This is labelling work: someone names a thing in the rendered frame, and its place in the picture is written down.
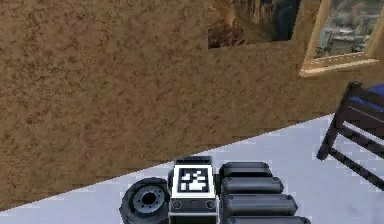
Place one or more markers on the beige framed window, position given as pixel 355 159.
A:
pixel 343 33

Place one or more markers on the brown frameless wall picture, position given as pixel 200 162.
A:
pixel 246 20

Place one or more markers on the dark wooden bed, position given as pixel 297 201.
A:
pixel 360 116

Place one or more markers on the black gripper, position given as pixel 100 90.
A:
pixel 146 200

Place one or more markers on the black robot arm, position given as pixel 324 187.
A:
pixel 253 193

